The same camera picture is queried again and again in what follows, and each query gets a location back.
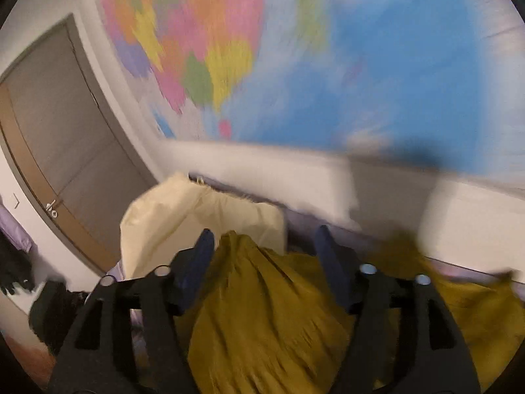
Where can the grey door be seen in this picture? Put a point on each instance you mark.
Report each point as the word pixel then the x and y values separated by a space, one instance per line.
pixel 61 131

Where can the purple plaid bed sheet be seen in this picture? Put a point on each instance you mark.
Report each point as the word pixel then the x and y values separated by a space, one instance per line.
pixel 303 223

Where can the olive green jacket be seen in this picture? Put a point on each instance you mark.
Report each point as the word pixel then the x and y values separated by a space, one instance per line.
pixel 266 324

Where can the pale yellow pillow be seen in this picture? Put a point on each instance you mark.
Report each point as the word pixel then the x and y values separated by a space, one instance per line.
pixel 176 221

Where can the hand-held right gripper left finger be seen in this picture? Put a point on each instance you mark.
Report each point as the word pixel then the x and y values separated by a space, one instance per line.
pixel 197 266

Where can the purple cloth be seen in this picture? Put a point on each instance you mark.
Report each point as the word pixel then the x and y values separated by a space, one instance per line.
pixel 14 225

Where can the colourful wall map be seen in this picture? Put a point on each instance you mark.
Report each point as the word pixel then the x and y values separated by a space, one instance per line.
pixel 328 57

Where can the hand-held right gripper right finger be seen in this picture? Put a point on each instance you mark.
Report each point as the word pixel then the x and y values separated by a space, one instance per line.
pixel 332 266

